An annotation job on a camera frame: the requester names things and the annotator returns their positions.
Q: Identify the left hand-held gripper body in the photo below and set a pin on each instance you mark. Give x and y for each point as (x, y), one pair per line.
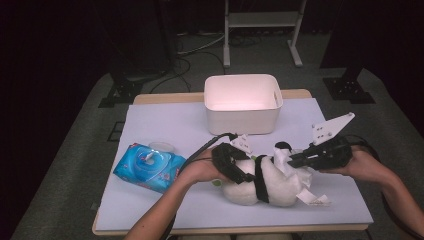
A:
(223, 156)

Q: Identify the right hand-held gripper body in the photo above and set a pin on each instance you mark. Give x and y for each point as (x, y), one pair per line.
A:
(333, 155)

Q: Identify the white wet wipe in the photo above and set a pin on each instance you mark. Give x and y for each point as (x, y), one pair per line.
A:
(283, 163)

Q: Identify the panda plush toy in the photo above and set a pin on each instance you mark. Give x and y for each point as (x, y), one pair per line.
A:
(280, 186)

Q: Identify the white plastic storage bin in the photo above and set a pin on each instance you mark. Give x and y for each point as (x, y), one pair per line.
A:
(243, 96)

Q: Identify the blue wet wipes packet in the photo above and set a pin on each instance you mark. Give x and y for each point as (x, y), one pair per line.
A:
(140, 166)

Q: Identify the person's left hand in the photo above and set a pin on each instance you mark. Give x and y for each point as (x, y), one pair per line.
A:
(200, 166)

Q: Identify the person's right hand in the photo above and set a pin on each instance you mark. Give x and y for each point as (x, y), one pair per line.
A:
(363, 163)

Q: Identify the black metal stand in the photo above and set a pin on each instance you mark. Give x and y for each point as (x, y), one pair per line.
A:
(350, 90)
(123, 93)

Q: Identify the pale lilac table mat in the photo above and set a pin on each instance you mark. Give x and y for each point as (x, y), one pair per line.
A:
(166, 116)

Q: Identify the white metal stand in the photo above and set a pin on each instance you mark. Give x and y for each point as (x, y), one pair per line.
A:
(263, 19)

